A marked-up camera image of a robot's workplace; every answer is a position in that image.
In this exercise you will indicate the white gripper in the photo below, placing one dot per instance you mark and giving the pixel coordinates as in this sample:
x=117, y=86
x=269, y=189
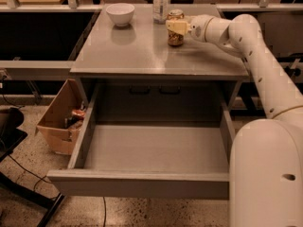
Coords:
x=197, y=27

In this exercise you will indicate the orange soda can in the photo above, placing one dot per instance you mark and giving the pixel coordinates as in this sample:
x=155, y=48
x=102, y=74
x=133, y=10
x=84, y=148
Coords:
x=175, y=39

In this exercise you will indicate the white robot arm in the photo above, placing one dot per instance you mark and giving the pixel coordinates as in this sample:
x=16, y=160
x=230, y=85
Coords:
x=266, y=159

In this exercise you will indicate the grey cabinet with top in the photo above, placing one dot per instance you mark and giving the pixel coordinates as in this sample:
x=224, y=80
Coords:
x=114, y=58

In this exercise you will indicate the open grey top drawer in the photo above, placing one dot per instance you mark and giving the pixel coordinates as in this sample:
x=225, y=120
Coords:
x=148, y=161

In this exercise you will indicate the clear plastic water bottle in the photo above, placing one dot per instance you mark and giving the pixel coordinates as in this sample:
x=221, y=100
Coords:
x=160, y=11

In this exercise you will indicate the white ceramic bowl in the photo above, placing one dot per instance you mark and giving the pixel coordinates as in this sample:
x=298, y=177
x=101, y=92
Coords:
x=120, y=14

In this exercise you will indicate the red snack package in box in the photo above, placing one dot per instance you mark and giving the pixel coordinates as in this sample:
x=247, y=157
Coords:
x=79, y=114

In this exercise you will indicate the cardboard box on floor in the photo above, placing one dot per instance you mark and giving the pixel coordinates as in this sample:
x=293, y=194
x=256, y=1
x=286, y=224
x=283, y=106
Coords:
x=59, y=128

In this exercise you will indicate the black chair base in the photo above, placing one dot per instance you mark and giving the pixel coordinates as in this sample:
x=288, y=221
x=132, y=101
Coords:
x=30, y=199

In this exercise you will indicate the black drawer handle right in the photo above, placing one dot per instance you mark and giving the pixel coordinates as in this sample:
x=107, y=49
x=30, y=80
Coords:
x=169, y=90

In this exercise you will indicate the black drawer handle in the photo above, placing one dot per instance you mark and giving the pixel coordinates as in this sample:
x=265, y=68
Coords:
x=169, y=90
x=139, y=90

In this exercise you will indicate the black drawer handle left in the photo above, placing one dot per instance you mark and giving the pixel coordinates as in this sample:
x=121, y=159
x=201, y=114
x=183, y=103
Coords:
x=139, y=90

